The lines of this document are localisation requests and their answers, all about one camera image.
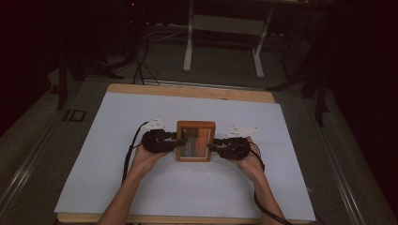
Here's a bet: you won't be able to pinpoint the black metal stand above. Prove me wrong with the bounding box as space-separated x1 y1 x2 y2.
55 18 126 111
266 18 333 128

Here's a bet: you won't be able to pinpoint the white metal desk frame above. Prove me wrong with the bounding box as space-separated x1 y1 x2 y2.
182 0 277 80

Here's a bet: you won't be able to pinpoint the person's right hand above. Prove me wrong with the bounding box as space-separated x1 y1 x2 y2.
235 135 267 183

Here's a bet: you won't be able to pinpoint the white paper sheet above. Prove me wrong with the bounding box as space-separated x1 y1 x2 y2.
54 91 316 222

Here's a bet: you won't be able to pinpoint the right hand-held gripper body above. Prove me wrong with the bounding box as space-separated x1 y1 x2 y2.
218 125 259 161

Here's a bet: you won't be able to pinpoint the wooden table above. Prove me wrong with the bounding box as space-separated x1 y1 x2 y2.
56 82 312 225

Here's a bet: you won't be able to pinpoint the black floor cables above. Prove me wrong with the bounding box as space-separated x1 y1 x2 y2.
130 27 161 86

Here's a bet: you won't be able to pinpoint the person's left hand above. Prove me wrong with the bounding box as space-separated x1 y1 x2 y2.
132 141 172 178

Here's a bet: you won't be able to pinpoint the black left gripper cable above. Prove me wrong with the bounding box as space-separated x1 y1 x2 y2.
120 121 150 186

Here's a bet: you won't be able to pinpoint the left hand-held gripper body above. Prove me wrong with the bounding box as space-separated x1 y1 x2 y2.
140 117 176 155

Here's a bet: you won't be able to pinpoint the wooden frame box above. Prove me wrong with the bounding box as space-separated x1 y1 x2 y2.
175 120 217 163

